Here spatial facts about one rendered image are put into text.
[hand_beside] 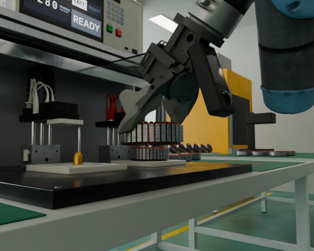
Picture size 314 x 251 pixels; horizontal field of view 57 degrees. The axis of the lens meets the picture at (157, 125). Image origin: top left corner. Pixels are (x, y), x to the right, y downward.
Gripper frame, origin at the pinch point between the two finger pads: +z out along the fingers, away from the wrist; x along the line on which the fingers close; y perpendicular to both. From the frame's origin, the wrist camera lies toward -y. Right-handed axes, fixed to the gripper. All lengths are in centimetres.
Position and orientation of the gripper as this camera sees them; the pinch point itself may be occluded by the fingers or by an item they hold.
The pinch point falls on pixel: (148, 136)
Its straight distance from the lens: 50.8
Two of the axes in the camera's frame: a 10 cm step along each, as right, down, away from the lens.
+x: -6.1, -0.5, -7.9
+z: -5.2, 7.8, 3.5
